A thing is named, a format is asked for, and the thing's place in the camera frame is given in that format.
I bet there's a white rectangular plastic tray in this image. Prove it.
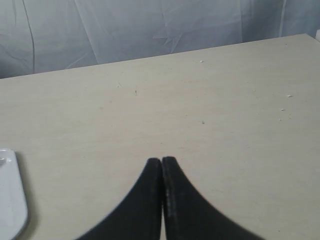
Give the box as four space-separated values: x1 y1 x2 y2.
0 148 28 240

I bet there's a white object beside table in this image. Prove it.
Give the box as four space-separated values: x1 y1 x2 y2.
315 29 320 42

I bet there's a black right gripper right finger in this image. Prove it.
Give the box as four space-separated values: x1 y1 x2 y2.
162 156 262 240

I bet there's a white backdrop cloth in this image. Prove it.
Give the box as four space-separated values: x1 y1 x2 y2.
0 0 320 78

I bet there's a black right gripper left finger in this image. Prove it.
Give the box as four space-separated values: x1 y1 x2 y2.
78 158 162 240

